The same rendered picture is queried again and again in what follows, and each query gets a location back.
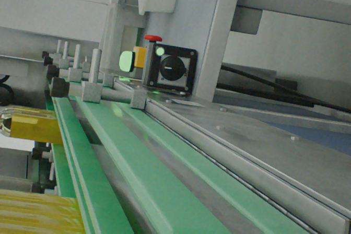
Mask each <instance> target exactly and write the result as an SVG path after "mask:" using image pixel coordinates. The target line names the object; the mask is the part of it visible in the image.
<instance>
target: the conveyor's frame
mask: <svg viewBox="0 0 351 234"><path fill-rule="evenodd" d="M104 73H106V74H108V73H109V74H111V73H114V74H116V75H123V76H130V72H123V71H116V70H112V69H105V68H99V75H103V74H104ZM114 79H116V81H115V82H114V84H113V88H114V89H115V90H118V91H125V92H131V89H136V90H143V91H145V92H147V97H148V98H149V99H150V101H148V102H147V105H146V104H145V109H144V110H145V111H147V112H148V113H150V114H151V115H152V116H154V117H155V118H157V119H158V120H160V121H161V122H162V123H164V124H165V125H166V126H168V127H170V128H171V129H172V130H174V131H175V132H177V133H178V134H180V135H181V136H183V137H184V138H185V139H187V140H188V141H189V142H191V143H192V144H194V145H195V146H197V147H198V148H199V149H201V150H202V151H204V152H205V153H207V154H208V155H210V156H211V157H213V158H214V159H216V160H217V161H218V162H220V163H221V164H222V165H224V166H225V167H227V168H228V169H230V170H231V171H232V172H234V173H235V174H237V175H238V176H240V177H241V178H243V179H244V180H246V181H247V182H249V183H250V184H251V185H253V186H254V187H255V188H257V189H258V190H260V191H261V192H263V193H264V194H265V195H267V196H268V197H270V198H271V199H273V200H274V201H276V202H277V203H278V204H280V205H281V206H282V207H284V208H286V209H287V210H288V211H290V212H291V213H293V214H294V215H296V216H297V217H298V218H300V219H301V220H303V221H304V222H306V223H307V224H308V225H310V226H311V227H313V228H314V229H315V230H317V231H318V232H320V233H321V234H351V156H349V155H347V154H344V153H342V152H339V151H337V150H334V149H331V148H328V147H326V146H323V145H321V144H318V143H315V142H313V141H310V140H308V139H305V138H303V137H300V136H298V135H295V134H293V133H290V132H287V131H284V130H282V129H279V128H277V127H274V126H272V125H269V124H267V123H264V122H261V121H259V120H256V119H254V118H251V117H249V116H246V115H244V114H241V113H238V112H236V111H233V110H230V109H228V108H225V107H222V106H220V105H218V104H215V103H212V102H210V101H207V100H205V99H202V98H199V97H197V96H194V95H192V94H188V93H184V92H174V91H167V90H161V89H153V88H147V87H143V86H133V85H127V84H125V83H124V82H122V81H121V80H128V81H131V82H136V83H142V80H138V79H131V78H124V77H121V76H120V77H116V76H115V77H114Z"/></svg>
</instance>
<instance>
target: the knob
mask: <svg viewBox="0 0 351 234"><path fill-rule="evenodd" d="M160 73H161V75H162V76H163V78H165V79H166V80H169V81H175V80H178V79H180V78H181V77H182V76H183V75H184V74H185V73H186V68H185V65H184V62H183V61H182V60H181V59H180V58H179V57H177V56H167V57H166V58H164V59H163V60H162V62H161V64H160Z"/></svg>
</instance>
